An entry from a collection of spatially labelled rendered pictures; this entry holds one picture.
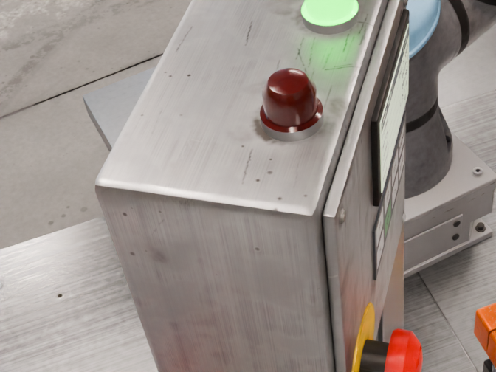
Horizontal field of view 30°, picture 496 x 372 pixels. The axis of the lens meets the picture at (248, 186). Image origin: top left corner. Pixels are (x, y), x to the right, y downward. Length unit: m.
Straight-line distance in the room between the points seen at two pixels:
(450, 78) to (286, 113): 1.03
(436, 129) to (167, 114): 0.70
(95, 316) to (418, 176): 0.42
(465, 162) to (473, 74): 0.30
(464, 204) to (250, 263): 0.74
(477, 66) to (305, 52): 1.01
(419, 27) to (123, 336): 0.50
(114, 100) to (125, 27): 1.58
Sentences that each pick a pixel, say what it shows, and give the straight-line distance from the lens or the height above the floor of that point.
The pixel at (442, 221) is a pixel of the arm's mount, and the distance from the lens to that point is 1.10.
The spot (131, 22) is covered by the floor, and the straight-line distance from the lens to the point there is 3.02.
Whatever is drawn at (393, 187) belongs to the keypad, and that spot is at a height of 1.37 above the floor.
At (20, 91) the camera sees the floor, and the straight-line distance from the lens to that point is 2.87.
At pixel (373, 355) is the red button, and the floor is 1.34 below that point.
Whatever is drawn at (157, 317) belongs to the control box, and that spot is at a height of 1.39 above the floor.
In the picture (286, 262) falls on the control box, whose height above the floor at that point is 1.44.
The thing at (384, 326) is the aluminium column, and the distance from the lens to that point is 0.68.
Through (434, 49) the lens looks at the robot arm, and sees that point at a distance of 1.00.
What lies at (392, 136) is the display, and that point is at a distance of 0.45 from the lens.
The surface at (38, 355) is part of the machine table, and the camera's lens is 1.15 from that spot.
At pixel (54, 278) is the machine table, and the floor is 0.83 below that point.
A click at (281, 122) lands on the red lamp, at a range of 0.37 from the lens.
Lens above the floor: 1.74
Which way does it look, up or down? 46 degrees down
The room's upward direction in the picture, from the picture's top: 10 degrees counter-clockwise
